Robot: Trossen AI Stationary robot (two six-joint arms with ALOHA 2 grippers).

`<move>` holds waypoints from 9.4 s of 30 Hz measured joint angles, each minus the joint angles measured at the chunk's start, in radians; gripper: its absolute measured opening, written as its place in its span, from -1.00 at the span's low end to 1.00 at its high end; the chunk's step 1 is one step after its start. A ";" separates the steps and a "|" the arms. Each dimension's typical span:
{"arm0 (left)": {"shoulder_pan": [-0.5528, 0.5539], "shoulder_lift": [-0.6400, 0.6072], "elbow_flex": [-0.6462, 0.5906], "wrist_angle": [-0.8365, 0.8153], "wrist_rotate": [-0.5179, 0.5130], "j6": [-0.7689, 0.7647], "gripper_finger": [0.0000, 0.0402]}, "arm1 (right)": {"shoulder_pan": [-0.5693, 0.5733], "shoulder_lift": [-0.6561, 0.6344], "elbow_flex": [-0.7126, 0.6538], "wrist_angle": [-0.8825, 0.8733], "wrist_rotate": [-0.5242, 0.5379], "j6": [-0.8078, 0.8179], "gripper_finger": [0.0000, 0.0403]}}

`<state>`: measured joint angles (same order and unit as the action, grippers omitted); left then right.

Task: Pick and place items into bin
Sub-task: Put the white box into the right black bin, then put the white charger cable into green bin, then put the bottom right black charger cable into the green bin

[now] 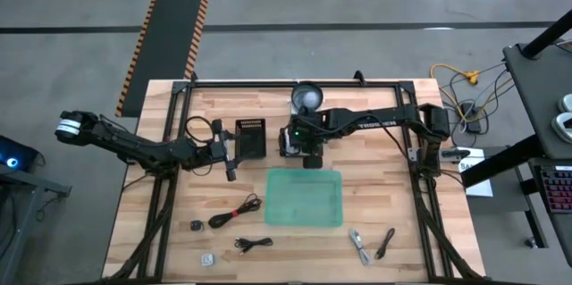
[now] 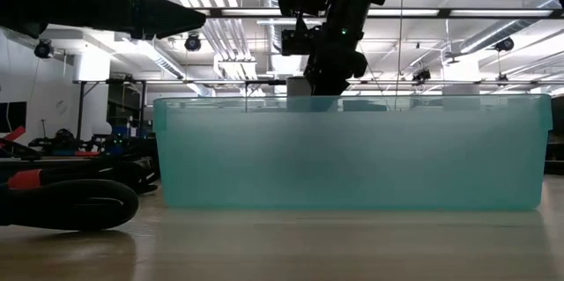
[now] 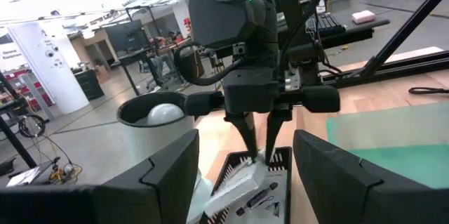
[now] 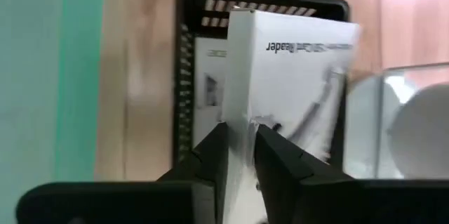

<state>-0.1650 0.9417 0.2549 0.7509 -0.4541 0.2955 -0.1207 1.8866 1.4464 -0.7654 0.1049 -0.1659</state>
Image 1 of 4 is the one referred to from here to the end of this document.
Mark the black cable with red tie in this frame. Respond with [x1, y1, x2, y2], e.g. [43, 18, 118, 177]
[207, 193, 264, 230]

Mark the green translucent tray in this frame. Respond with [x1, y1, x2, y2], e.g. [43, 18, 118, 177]
[264, 167, 344, 228]

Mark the blue-lit black device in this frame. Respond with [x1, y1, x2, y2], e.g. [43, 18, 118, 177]
[0, 135, 39, 172]

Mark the grey metal stand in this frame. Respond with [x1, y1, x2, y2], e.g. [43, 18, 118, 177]
[0, 163, 72, 284]

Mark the yellow floor cable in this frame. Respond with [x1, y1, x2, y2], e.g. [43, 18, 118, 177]
[429, 63, 515, 122]

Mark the black aluminium table frame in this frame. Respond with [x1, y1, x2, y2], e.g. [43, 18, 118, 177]
[105, 70, 488, 284]

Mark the black yellow-striped floor mat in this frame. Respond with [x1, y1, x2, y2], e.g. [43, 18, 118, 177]
[114, 0, 214, 119]

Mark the grey camera bar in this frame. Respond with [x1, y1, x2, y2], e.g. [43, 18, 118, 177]
[441, 148, 471, 161]

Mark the short black cable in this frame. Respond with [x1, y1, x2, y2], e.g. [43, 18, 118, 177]
[374, 227, 397, 261]

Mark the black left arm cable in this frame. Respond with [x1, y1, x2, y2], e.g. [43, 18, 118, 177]
[184, 115, 221, 144]

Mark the dark grey desk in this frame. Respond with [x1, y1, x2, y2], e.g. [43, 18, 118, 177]
[459, 7, 572, 188]

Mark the black square plastic bin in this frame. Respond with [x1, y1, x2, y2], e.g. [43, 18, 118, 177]
[279, 127, 324, 158]

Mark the black desk with keyboard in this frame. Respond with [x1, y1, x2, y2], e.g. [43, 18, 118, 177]
[526, 157, 572, 268]

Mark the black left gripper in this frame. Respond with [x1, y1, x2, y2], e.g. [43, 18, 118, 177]
[206, 118, 246, 183]

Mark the black power adapter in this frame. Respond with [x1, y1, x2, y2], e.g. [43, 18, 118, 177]
[462, 101, 483, 134]

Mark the black mesh bin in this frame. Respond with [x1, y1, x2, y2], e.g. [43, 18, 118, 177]
[234, 118, 268, 161]

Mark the grey braided cable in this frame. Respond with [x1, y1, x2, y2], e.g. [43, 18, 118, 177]
[349, 227, 373, 267]

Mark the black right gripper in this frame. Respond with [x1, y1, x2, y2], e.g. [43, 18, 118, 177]
[281, 113, 326, 170]

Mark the keyboard with red backlight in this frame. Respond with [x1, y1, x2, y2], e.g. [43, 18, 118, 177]
[538, 164, 572, 214]

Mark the black USB cable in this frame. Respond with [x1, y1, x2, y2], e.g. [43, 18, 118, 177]
[233, 236, 274, 256]

